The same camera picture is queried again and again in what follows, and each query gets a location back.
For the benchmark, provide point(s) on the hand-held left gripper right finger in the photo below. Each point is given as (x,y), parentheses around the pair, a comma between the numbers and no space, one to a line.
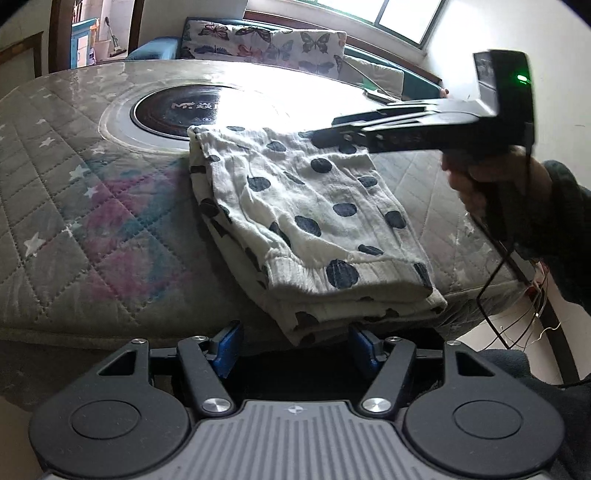
(364,351)

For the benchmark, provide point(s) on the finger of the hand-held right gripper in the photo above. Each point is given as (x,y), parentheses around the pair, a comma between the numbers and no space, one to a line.
(364,118)
(341,136)

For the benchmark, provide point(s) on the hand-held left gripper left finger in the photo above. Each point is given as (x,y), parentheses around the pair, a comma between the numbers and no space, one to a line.
(228,351)

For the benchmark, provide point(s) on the white polka-dot pants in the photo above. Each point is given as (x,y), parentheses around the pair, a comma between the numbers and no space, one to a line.
(300,198)

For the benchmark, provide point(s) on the person's right forearm dark sleeve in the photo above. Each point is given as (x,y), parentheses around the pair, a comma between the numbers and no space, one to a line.
(570,230)

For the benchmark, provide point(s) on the person's right hand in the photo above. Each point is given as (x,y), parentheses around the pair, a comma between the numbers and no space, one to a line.
(494,184)

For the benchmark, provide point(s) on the plain white cushion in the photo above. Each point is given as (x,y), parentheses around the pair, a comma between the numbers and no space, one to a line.
(375,70)

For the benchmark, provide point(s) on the butterfly print cushion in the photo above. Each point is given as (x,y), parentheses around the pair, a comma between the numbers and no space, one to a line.
(309,50)
(221,39)

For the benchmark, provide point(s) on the window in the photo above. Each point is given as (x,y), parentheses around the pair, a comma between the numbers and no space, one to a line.
(406,18)

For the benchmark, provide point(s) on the round black induction cooktop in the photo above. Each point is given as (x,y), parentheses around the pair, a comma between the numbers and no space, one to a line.
(184,110)

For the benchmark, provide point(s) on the grey quilted star table cover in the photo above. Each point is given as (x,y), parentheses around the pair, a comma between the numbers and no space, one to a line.
(69,221)

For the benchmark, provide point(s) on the teal sofa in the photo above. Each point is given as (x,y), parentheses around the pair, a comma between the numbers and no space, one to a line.
(152,48)

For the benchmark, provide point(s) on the mop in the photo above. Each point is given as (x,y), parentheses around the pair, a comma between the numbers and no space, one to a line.
(112,44)

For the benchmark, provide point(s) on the light blue cabinet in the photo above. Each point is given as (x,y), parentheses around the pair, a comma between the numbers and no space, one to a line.
(83,44)

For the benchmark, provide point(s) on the brown wooden door frame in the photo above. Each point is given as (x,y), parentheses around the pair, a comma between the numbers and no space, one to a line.
(135,23)

